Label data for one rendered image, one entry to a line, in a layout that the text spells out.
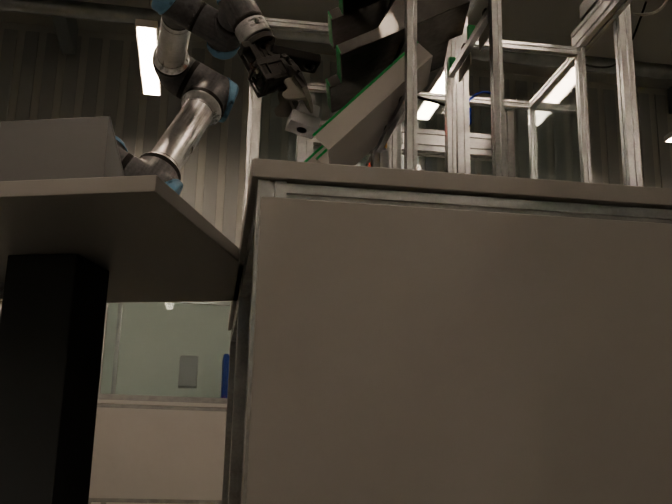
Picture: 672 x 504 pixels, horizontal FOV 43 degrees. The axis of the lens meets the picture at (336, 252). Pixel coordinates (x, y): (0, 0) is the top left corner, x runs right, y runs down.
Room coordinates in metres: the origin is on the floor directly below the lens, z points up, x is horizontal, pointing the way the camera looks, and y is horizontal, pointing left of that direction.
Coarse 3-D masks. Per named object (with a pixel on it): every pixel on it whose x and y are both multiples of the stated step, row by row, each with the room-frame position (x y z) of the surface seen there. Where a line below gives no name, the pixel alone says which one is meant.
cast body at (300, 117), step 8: (304, 104) 1.69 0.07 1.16; (296, 112) 1.68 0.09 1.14; (304, 112) 1.69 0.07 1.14; (288, 120) 1.70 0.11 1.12; (296, 120) 1.68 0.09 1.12; (304, 120) 1.69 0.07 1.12; (312, 120) 1.69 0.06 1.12; (288, 128) 1.71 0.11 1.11; (296, 128) 1.70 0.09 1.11; (304, 128) 1.72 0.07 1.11; (312, 128) 1.69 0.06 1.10; (304, 136) 1.73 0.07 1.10; (312, 136) 1.72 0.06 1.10
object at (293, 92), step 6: (288, 78) 1.68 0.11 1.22; (294, 78) 1.68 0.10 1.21; (288, 84) 1.68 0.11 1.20; (294, 84) 1.68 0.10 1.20; (288, 90) 1.67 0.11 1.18; (294, 90) 1.68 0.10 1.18; (300, 90) 1.68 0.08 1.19; (306, 90) 1.68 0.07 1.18; (288, 96) 1.67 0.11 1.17; (294, 96) 1.67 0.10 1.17; (300, 96) 1.68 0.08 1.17; (306, 96) 1.68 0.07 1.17; (306, 102) 1.68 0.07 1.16; (312, 102) 1.69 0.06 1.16; (312, 108) 1.69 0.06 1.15
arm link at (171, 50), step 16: (160, 0) 1.73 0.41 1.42; (176, 0) 1.73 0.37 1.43; (192, 0) 1.74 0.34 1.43; (176, 16) 1.75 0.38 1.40; (192, 16) 1.75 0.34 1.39; (160, 32) 1.89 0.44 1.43; (176, 32) 1.83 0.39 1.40; (160, 48) 1.97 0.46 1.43; (176, 48) 1.93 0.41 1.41; (160, 64) 2.06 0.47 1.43; (176, 64) 2.04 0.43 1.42; (192, 64) 2.18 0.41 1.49; (160, 80) 2.13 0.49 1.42; (176, 80) 2.11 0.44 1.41
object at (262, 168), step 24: (264, 168) 1.23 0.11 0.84; (288, 168) 1.23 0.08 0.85; (312, 168) 1.24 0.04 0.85; (336, 168) 1.24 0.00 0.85; (360, 168) 1.25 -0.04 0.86; (384, 168) 1.25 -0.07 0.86; (432, 192) 1.28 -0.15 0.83; (456, 192) 1.28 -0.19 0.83; (480, 192) 1.28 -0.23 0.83; (504, 192) 1.28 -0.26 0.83; (528, 192) 1.29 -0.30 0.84; (552, 192) 1.29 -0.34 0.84; (576, 192) 1.30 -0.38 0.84; (600, 192) 1.30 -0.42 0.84; (624, 192) 1.31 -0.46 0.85; (648, 192) 1.32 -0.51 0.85; (240, 240) 1.70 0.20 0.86
